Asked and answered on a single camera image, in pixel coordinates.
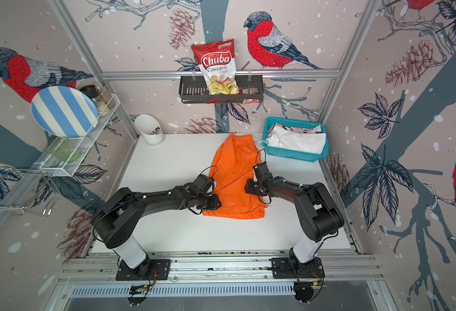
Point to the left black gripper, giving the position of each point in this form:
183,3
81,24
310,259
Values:
215,205

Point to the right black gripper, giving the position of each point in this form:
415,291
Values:
247,186

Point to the orange cloth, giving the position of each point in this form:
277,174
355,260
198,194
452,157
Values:
231,168

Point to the white cloth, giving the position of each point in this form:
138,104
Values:
307,143

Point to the pink shark print shorts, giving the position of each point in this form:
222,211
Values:
316,129

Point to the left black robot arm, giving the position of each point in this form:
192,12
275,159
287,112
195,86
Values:
119,216

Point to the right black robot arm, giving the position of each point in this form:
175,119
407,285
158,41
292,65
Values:
317,211

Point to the teal plastic basket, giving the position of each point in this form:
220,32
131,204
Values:
283,153

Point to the white patterned cup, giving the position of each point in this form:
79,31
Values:
150,129

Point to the dark lid spice jar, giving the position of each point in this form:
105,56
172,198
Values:
92,92

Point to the red Chuba chips bag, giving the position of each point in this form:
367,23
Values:
217,63

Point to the green glass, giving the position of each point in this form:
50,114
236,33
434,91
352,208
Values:
63,150

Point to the blue white striped plate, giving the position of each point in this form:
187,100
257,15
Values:
64,112

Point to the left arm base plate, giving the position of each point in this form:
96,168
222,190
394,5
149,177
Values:
150,269

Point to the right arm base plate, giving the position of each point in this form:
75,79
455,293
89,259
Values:
291,268

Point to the black wire wall basket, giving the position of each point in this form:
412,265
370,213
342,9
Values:
240,89

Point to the aluminium front rail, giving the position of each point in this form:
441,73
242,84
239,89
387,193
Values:
222,267

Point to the clear acrylic wall shelf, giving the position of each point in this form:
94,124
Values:
78,147

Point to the metal wire wall hooks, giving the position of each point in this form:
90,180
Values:
28,191

